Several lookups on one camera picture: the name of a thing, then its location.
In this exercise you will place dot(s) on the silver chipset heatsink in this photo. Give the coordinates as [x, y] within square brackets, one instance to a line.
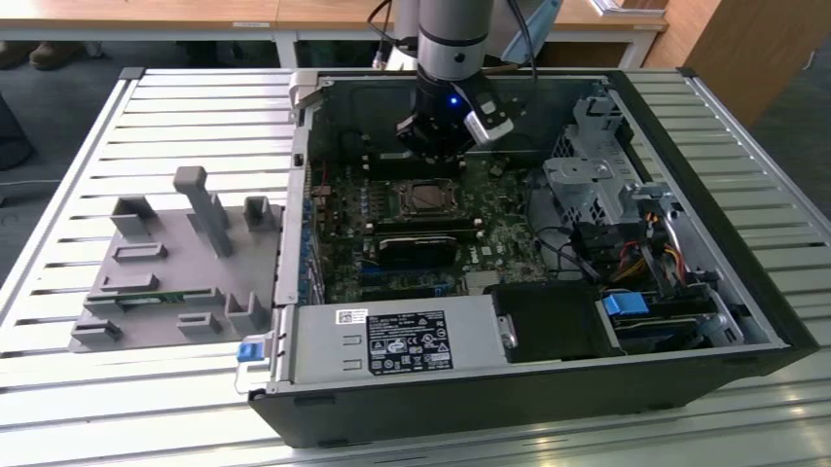
[482, 282]

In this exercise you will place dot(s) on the grey parts rack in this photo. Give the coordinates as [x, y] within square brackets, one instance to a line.
[175, 287]

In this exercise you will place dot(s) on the black plastic shroud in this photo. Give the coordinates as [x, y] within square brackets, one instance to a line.
[553, 321]

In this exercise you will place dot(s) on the grey power supply unit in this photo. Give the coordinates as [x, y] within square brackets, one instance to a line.
[318, 350]

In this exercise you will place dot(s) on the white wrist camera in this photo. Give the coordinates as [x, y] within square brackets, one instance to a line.
[488, 124]

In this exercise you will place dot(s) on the wooden cabinet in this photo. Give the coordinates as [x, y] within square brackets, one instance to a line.
[753, 53]

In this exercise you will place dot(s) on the silver drive cage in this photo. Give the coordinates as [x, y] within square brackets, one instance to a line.
[578, 190]

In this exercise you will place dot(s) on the stack of papers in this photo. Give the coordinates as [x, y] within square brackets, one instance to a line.
[614, 6]

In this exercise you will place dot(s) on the pale blue teach pendant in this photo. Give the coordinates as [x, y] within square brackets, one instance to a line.
[536, 29]

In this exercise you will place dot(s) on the grey case release latch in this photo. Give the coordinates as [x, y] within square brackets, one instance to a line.
[304, 90]

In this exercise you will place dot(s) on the green RAM stick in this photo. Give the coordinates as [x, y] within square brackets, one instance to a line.
[162, 298]

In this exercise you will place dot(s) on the blue case latch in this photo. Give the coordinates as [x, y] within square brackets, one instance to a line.
[253, 352]

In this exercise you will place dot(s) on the blue disk carrier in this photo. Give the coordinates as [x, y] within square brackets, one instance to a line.
[625, 306]

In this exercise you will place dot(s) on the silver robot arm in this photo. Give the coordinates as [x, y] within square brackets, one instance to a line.
[449, 44]

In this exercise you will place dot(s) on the brown shoe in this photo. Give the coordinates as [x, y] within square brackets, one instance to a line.
[13, 54]
[55, 53]

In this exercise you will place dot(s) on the black PC case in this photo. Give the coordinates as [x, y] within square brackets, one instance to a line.
[454, 413]

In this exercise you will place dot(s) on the CPU socket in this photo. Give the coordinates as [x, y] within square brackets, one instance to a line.
[409, 212]

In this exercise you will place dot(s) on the graphics card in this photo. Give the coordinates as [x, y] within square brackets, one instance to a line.
[416, 253]

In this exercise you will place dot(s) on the black plastic bracket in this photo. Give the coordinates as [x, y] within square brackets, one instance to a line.
[594, 233]

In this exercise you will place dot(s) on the green motherboard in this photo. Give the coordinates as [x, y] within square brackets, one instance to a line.
[513, 243]

